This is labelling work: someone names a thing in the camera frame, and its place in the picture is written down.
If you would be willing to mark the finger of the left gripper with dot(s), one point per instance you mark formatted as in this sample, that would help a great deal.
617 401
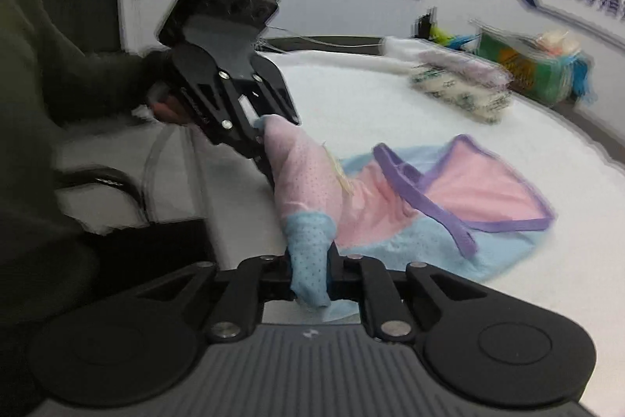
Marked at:
241 133

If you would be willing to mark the white towel blanket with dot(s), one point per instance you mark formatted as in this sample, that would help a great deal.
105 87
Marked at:
351 103

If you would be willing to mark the person's dark sleeve forearm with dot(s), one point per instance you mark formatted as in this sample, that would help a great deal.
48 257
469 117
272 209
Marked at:
44 76

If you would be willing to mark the pink blue purple-trimmed garment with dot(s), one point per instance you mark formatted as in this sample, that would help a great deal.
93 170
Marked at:
457 207

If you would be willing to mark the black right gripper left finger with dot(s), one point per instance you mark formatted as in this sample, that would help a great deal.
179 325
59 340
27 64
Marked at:
141 343

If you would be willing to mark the person's left hand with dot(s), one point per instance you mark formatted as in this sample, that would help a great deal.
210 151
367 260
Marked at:
168 110

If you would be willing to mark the folded purple floral garment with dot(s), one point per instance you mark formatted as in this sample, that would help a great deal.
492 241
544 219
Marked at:
472 67

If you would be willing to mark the green zipper storage bag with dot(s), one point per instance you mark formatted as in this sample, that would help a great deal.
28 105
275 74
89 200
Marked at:
537 74

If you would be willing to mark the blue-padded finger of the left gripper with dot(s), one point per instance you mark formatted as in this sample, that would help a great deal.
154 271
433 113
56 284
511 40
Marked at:
269 92

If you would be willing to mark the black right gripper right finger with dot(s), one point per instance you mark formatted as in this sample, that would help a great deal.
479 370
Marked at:
483 345

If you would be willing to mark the yellow-green small object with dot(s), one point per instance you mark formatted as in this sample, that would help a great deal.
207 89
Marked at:
440 37

